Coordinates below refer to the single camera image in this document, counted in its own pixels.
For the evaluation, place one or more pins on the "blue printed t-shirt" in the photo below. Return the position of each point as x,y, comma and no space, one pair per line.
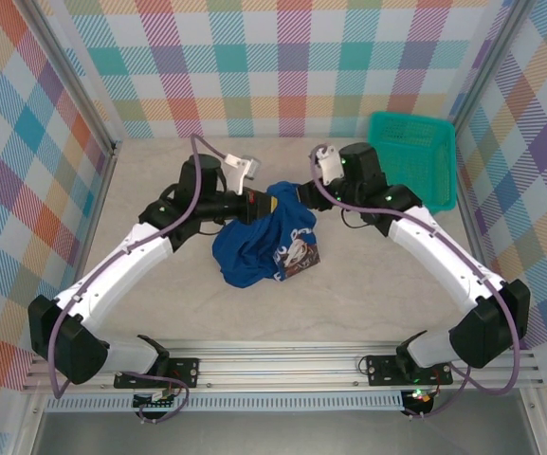
249,251

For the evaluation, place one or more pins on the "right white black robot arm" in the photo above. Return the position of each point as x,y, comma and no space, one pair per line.
443,265

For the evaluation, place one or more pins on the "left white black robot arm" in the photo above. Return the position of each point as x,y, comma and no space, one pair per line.
121,270

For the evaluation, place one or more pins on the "teal plastic mesh basket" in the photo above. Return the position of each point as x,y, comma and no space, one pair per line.
415,156

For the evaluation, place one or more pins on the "small green circuit board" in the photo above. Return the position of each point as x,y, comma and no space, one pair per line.
154,405

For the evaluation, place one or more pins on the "small lit controller board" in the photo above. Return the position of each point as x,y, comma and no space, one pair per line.
420,397

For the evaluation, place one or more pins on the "aluminium table side rail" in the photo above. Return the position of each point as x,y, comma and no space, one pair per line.
93,227
479,237

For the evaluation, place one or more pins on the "aluminium mounting rail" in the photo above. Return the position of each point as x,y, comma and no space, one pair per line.
278,369

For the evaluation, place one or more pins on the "aluminium frame post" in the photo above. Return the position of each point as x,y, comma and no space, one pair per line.
74,80
486,71

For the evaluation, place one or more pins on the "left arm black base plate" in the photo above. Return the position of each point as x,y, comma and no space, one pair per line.
185,369

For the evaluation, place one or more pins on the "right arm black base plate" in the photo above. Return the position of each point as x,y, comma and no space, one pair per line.
382,369

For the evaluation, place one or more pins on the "aluminium frame leg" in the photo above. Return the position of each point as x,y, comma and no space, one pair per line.
29,426
538,426

